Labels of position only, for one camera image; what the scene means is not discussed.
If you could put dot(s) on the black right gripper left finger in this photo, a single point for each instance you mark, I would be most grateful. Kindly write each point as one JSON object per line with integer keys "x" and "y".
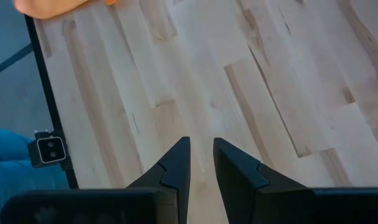
{"x": 176, "y": 174}

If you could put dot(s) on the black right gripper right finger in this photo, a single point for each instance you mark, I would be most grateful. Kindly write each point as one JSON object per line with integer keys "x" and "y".
{"x": 244, "y": 186}

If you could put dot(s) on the orange microfiber towel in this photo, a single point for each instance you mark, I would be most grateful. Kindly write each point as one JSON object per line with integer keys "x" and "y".
{"x": 51, "y": 7}

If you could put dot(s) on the blue fabric object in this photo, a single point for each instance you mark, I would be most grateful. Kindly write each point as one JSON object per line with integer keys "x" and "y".
{"x": 8, "y": 174}

